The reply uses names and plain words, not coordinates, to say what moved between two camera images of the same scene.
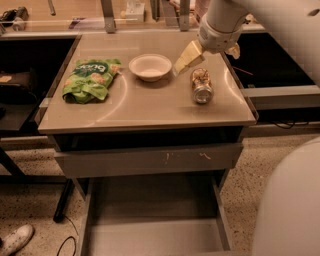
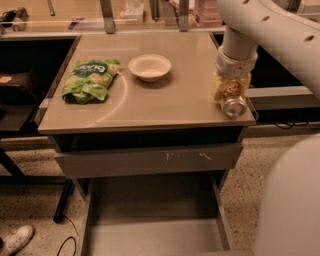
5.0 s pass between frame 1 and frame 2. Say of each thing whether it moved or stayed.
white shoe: stayed
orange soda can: moved
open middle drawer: stayed
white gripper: moved
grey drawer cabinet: stayed
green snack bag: stayed
